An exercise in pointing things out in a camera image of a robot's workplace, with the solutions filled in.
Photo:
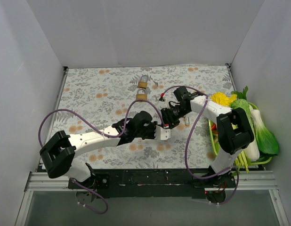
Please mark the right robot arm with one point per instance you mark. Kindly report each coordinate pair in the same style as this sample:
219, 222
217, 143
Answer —
196, 102

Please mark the bok choy toy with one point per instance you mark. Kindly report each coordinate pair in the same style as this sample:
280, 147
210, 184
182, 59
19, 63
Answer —
266, 140

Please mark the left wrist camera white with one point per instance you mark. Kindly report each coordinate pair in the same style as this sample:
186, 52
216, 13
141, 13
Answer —
162, 133

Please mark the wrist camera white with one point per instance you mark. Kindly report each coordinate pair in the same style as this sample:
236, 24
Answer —
162, 133
164, 101

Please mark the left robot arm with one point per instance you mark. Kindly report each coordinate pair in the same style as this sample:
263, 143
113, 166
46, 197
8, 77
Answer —
59, 154

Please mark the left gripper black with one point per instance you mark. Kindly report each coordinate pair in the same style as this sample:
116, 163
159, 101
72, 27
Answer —
152, 130

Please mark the large brass padlock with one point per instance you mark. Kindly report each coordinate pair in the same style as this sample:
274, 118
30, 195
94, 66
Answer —
141, 94
142, 83

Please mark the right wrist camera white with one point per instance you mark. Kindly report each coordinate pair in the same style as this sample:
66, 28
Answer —
164, 101

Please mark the green napa cabbage toy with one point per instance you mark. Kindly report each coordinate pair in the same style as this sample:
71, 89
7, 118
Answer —
242, 103

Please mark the red pepper toy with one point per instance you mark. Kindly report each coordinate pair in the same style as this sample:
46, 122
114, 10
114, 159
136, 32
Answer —
213, 126

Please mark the green plastic basket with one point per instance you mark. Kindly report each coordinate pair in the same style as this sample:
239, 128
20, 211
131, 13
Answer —
234, 134

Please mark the yellow napa cabbage toy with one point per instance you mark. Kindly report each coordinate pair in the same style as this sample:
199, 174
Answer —
223, 100

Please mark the small brass padlock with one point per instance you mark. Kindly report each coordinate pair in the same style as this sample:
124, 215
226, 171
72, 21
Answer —
186, 121

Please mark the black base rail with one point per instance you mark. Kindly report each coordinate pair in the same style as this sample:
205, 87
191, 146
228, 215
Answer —
124, 183

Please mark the floral patterned table mat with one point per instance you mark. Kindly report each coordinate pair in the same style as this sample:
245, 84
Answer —
99, 97

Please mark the aluminium frame rail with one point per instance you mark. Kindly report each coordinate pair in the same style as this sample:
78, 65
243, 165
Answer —
254, 180

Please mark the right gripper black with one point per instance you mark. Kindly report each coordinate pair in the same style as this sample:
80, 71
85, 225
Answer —
166, 115

